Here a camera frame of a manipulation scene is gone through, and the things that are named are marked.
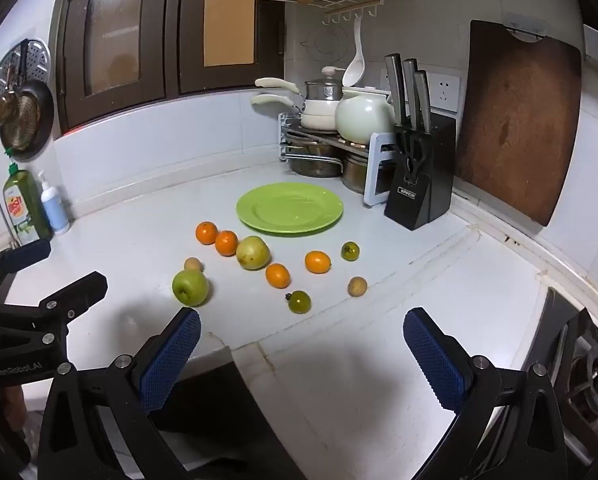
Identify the green plate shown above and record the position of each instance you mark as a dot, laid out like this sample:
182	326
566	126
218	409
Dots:
290	208

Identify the small green tomato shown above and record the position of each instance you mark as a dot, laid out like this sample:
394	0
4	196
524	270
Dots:
350	251
299	302

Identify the steel pot with lid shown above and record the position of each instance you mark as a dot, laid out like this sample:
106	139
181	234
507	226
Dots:
324	91

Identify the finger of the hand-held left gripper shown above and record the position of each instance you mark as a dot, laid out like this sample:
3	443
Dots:
79	291
26	252

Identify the wooden cutting board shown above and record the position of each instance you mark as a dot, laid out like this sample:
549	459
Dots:
519	125

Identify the green dish soap bottle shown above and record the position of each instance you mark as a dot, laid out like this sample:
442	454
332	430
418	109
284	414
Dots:
24	210

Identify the clear wall hook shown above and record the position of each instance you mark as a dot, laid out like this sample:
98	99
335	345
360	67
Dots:
526	27

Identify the metal pot rack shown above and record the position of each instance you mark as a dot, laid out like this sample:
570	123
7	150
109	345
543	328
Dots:
374	170

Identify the round perforated steamer tray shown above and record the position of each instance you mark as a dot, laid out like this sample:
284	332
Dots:
39	60

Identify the cream ceramic pot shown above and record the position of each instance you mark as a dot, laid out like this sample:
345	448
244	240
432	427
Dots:
361	117

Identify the green apple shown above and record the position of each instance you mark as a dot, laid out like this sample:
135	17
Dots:
191	287

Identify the white ladle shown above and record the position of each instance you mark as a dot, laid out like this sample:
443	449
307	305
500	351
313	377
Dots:
354	72

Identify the small copper pan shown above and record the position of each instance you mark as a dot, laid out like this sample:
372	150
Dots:
0	107

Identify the orange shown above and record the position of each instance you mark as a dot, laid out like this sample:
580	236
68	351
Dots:
207	233
278	275
226	243
318	262

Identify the brown glass cabinet door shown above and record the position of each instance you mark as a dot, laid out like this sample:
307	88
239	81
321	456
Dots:
189	35
74	35

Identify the white wall socket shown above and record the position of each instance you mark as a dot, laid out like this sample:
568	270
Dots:
446	92

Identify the white pump bottle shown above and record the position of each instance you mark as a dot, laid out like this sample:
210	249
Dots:
56	212

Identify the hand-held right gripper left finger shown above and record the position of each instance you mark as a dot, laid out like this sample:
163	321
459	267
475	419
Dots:
171	355

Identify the black kitchen scissors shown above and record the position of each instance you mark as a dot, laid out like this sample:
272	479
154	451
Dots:
413	152

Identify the yellow-green apple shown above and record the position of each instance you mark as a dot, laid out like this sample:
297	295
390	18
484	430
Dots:
253	253

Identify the dark hanging pan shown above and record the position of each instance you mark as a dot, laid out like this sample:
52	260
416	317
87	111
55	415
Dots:
29	125

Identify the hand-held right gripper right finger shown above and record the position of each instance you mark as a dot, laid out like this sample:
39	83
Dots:
434	360

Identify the white saucepan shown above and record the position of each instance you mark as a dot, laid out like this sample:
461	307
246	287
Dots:
319	122
276	84

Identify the black knife block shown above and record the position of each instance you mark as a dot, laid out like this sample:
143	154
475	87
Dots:
429	180

